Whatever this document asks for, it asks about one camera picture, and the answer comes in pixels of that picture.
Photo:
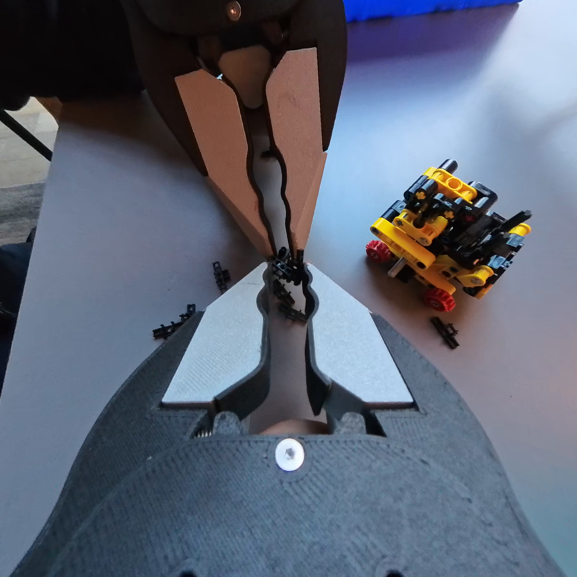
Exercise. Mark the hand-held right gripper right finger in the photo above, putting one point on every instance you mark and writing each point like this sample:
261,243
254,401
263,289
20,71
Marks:
356,356

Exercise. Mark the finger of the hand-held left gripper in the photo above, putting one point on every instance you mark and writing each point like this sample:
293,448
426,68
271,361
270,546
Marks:
297,117
216,135

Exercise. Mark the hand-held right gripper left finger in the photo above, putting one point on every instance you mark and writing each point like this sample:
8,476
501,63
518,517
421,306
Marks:
225,351

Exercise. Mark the person's left forearm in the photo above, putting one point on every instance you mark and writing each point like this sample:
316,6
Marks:
58,49

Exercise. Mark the black lego track link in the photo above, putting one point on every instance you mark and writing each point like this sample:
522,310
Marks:
445,332
173,325
221,275

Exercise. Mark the yellow black lego vehicle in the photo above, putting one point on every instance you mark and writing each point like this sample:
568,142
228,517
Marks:
450,234

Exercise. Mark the black metal leg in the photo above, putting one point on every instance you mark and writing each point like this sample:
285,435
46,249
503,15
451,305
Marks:
27,134

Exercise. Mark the bright blue object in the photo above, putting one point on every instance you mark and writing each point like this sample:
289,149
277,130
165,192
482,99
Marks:
405,8

